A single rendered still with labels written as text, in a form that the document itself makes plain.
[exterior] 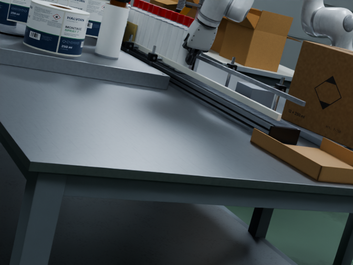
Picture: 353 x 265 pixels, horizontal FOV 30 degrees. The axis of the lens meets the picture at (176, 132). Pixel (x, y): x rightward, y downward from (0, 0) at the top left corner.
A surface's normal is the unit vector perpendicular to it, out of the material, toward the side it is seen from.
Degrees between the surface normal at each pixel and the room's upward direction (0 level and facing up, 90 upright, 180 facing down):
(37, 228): 90
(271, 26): 100
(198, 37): 112
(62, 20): 90
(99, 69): 90
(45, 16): 90
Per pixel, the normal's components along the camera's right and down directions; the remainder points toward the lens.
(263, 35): 0.43, 0.31
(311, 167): -0.86, -0.11
